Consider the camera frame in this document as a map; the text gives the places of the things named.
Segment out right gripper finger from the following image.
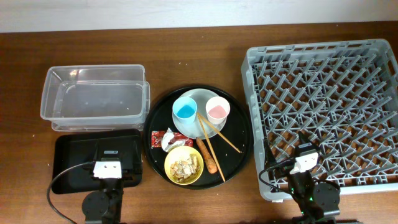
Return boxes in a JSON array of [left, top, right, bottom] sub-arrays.
[[264, 139, 276, 165], [298, 131, 314, 146]]

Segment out red snack wrapper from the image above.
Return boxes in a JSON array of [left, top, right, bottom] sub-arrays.
[[151, 131, 193, 147]]

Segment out white tissue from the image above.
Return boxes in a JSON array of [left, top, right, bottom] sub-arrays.
[[161, 128, 186, 152]]

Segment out wooden chopstick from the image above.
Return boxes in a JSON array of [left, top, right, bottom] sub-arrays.
[[197, 113, 226, 182], [197, 114, 241, 153]]

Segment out yellow bowl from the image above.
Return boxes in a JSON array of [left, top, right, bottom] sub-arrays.
[[164, 146, 204, 185]]

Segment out nut and rice scraps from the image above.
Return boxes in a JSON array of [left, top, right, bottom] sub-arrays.
[[170, 154, 200, 183]]

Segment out orange carrot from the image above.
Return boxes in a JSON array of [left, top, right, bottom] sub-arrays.
[[196, 138, 218, 174]]

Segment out blue cup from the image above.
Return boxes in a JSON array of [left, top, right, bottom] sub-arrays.
[[172, 96, 198, 124]]

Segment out pink cup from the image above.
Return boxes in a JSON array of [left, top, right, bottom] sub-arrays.
[[205, 96, 231, 124]]

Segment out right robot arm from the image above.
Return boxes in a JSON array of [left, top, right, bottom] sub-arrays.
[[258, 131, 341, 224]]

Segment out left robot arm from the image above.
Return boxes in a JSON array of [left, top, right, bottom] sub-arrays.
[[82, 141, 142, 223]]

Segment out grey dishwasher rack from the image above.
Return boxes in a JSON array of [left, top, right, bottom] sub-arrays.
[[241, 39, 397, 202]]

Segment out round black tray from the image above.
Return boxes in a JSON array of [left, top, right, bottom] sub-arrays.
[[143, 85, 254, 190]]

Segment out black rectangular tray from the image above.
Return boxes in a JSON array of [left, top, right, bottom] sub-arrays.
[[52, 129, 142, 194]]

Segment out clear plastic bin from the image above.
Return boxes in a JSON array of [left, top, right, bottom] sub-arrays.
[[40, 64, 150, 132]]

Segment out pale grey plate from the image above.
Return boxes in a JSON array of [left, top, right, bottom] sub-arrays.
[[172, 88, 231, 139]]

